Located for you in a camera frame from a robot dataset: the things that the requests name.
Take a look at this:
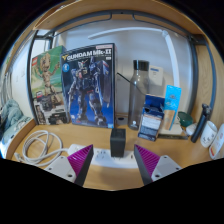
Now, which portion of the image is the grey-green bedding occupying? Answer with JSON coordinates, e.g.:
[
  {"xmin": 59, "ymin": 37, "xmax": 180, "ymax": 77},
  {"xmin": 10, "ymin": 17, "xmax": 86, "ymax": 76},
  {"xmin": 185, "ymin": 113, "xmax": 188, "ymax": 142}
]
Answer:
[{"xmin": 0, "ymin": 98, "xmax": 33, "ymax": 159}]

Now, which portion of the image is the green toy figure box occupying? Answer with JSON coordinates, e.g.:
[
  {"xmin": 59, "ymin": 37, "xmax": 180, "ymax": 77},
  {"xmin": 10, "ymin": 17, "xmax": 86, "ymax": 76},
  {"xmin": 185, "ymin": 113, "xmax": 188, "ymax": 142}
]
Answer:
[{"xmin": 30, "ymin": 45, "xmax": 72, "ymax": 126}]

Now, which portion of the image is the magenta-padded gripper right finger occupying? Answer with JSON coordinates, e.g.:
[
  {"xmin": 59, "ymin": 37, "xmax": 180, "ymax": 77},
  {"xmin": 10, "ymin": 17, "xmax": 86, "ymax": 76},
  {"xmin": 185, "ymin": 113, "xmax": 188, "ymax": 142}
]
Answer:
[{"xmin": 134, "ymin": 144, "xmax": 184, "ymax": 186}]

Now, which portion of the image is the blue robot model kit box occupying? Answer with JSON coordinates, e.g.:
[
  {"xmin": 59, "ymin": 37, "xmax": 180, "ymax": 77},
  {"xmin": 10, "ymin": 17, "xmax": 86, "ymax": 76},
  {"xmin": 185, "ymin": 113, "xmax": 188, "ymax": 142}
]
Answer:
[{"xmin": 60, "ymin": 42, "xmax": 117, "ymax": 129}]

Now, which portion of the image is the white mug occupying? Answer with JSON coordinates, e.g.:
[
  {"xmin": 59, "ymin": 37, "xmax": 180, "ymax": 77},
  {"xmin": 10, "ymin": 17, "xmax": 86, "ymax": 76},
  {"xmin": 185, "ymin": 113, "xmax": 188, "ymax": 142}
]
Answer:
[{"xmin": 200, "ymin": 120, "xmax": 219, "ymax": 149}]

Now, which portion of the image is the black charger block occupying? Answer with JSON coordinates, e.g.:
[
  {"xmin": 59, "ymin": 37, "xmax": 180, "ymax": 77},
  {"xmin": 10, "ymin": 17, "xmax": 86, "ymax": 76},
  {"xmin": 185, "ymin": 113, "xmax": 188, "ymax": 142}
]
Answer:
[{"xmin": 109, "ymin": 128, "xmax": 127, "ymax": 158}]

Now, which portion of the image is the light blue card package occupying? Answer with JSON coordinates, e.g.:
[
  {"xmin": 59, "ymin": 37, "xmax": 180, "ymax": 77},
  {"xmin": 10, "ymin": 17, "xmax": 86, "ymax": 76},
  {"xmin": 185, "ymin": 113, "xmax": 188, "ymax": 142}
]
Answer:
[{"xmin": 162, "ymin": 84, "xmax": 183, "ymax": 132}]

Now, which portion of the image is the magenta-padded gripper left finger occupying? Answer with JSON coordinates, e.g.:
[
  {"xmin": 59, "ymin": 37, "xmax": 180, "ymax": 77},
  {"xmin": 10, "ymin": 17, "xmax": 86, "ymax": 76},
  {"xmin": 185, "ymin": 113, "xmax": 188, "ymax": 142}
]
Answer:
[{"xmin": 44, "ymin": 144, "xmax": 94, "ymax": 187}]

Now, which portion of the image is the dark green round lid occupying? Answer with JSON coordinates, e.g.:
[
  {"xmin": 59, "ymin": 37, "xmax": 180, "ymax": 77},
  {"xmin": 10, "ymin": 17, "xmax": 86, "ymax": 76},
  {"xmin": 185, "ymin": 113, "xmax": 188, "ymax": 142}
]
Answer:
[{"xmin": 177, "ymin": 111, "xmax": 194, "ymax": 128}]

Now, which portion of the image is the white power strip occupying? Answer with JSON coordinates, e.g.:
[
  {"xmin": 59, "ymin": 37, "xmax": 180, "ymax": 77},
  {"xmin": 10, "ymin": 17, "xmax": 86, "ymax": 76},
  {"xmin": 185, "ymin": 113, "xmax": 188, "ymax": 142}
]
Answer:
[{"xmin": 67, "ymin": 143, "xmax": 139, "ymax": 169}]

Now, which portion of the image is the white desk lamp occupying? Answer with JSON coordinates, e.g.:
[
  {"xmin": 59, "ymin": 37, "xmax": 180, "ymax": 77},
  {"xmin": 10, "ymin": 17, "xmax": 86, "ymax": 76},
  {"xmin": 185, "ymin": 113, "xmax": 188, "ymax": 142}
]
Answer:
[{"xmin": 87, "ymin": 26, "xmax": 189, "ymax": 139}]

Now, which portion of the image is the grey metal desk frame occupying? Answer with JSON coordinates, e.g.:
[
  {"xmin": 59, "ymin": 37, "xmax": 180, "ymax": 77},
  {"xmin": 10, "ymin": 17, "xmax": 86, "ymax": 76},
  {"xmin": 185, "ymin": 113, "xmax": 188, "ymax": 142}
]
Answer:
[{"xmin": 25, "ymin": 9, "xmax": 218, "ymax": 124}]

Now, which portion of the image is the small dark blue box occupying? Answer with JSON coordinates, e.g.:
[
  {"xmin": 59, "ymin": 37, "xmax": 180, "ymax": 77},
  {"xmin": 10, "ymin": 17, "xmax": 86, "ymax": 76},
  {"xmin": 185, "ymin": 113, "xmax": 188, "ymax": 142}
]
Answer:
[{"xmin": 137, "ymin": 94, "xmax": 166, "ymax": 142}]

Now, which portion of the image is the black electric shaver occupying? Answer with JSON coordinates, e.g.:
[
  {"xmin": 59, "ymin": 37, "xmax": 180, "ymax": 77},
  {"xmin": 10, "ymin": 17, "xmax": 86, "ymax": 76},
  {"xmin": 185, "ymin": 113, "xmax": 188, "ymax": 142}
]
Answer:
[{"xmin": 190, "ymin": 103, "xmax": 212, "ymax": 144}]

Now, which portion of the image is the white coiled cable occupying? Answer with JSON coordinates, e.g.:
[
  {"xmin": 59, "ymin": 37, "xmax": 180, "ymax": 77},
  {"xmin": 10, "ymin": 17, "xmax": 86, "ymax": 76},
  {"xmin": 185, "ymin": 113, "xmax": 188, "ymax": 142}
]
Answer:
[{"xmin": 13, "ymin": 129, "xmax": 73, "ymax": 167}]

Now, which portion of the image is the dark transparent water bottle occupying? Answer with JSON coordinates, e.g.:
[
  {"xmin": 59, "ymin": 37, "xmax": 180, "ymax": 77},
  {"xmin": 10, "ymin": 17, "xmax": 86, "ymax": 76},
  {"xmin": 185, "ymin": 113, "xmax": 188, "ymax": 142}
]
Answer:
[{"xmin": 127, "ymin": 59, "xmax": 151, "ymax": 131}]

